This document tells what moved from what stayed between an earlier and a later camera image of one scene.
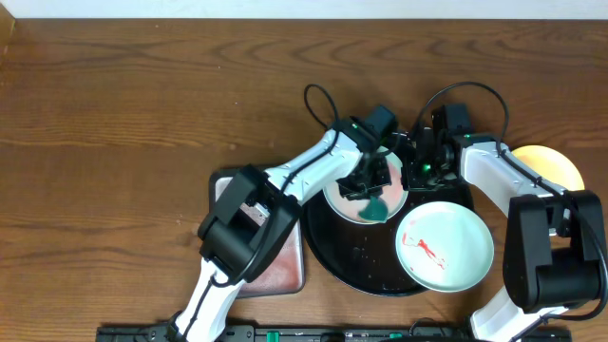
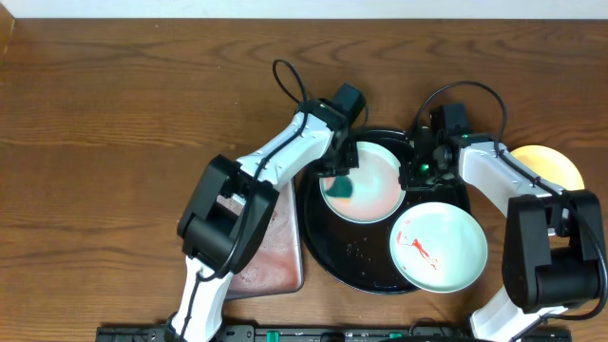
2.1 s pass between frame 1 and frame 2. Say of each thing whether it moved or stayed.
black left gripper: moved
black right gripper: stayed
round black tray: stayed
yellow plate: stayed
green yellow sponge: moved
